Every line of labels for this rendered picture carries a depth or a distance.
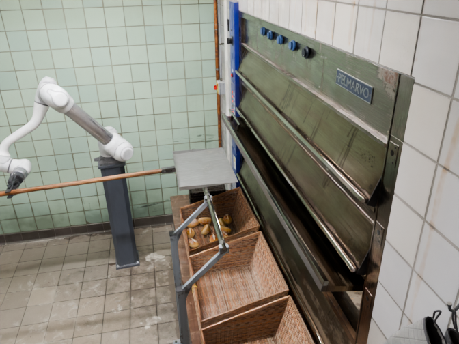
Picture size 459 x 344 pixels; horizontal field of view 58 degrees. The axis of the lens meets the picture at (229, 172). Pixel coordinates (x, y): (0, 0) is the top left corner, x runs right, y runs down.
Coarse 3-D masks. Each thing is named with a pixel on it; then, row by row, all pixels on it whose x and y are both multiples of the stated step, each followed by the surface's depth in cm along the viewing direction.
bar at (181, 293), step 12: (204, 192) 242; (204, 204) 238; (192, 216) 240; (216, 216) 218; (180, 228) 242; (216, 228) 208; (228, 252) 195; (180, 288) 201; (180, 300) 202; (180, 312) 205; (180, 324) 208; (180, 336) 278
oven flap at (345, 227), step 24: (264, 120) 239; (264, 144) 228; (288, 144) 202; (288, 168) 197; (312, 168) 175; (312, 192) 171; (336, 192) 155; (312, 216) 163; (336, 216) 151; (360, 216) 138; (336, 240) 147; (360, 240) 136; (360, 264) 133
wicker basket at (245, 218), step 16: (224, 192) 313; (240, 192) 310; (192, 208) 313; (208, 208) 316; (224, 208) 319; (240, 208) 305; (240, 224) 301; (256, 224) 270; (208, 240) 298; (240, 256) 274
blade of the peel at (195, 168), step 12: (180, 156) 288; (192, 156) 287; (204, 156) 286; (216, 156) 284; (180, 168) 272; (192, 168) 270; (204, 168) 269; (216, 168) 268; (228, 168) 267; (180, 180) 256; (192, 180) 255; (204, 180) 254; (216, 180) 253; (228, 180) 252
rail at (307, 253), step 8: (232, 128) 261; (240, 144) 239; (248, 152) 227; (256, 168) 209; (264, 184) 194; (272, 192) 186; (280, 208) 173; (288, 216) 168; (288, 224) 163; (296, 232) 158; (296, 240) 155; (304, 248) 148; (312, 256) 145; (312, 264) 141; (320, 272) 137; (320, 280) 135; (328, 280) 134
